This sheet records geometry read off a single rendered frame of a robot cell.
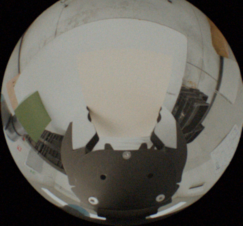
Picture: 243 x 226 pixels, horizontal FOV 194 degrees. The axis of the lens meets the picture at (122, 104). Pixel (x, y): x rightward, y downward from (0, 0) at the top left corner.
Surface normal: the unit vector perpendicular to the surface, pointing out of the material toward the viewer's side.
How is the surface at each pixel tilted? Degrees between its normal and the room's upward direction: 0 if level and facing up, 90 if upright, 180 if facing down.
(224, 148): 90
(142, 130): 0
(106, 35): 0
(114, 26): 0
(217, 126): 90
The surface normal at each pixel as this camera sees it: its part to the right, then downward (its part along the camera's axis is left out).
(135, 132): 0.00, 0.54
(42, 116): 1.00, 0.01
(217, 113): -1.00, 0.00
